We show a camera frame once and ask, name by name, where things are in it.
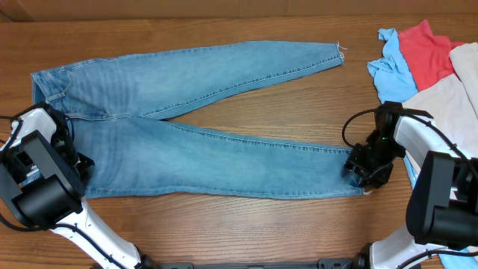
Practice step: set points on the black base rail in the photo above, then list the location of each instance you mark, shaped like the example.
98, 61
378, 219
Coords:
333, 263

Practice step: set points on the pale pink garment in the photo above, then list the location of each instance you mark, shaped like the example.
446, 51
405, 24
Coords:
452, 101

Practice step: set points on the light blue t-shirt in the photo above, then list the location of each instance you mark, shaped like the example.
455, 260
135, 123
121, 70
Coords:
391, 75

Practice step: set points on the red t-shirt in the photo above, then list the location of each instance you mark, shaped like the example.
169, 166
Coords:
427, 55

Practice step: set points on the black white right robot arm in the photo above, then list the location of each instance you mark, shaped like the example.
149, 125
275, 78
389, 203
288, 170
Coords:
441, 215

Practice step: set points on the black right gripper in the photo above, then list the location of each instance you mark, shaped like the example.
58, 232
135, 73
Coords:
379, 178

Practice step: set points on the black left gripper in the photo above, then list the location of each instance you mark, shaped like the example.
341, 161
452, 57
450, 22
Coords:
86, 163

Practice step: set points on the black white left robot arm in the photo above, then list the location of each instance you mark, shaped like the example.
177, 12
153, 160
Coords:
43, 188

